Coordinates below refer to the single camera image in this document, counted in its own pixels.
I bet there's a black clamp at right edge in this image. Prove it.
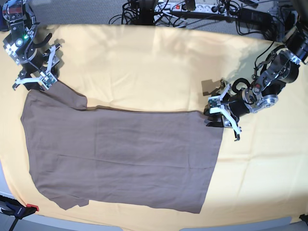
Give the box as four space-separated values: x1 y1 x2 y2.
299 214 308 225

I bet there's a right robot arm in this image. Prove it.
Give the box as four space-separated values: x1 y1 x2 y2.
0 0 61 91

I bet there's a white power strip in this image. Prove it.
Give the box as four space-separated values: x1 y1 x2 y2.
154 2 237 17

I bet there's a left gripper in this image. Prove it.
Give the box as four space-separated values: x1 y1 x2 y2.
204 92 253 128

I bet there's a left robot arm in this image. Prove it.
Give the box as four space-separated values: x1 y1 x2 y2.
204 0 308 133

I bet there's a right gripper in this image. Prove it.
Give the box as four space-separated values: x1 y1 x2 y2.
19 47 60 91

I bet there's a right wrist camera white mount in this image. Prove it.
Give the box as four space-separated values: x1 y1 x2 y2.
12 43 62 90

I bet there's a black upright box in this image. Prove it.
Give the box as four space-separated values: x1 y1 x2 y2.
283 11 297 42

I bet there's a black power adapter box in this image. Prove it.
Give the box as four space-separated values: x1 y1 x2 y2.
238 8 272 26

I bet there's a brown T-shirt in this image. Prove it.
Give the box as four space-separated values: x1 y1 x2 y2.
21 82 223 214

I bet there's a black cable bundle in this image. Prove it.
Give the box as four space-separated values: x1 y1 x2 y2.
108 0 191 28

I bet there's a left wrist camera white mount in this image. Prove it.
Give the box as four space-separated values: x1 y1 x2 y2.
208 84 242 141

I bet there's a blue red bar clamp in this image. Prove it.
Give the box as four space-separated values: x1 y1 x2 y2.
0 195 39 231

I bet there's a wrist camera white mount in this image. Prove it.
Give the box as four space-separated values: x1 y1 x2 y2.
12 43 62 90
208 84 242 141

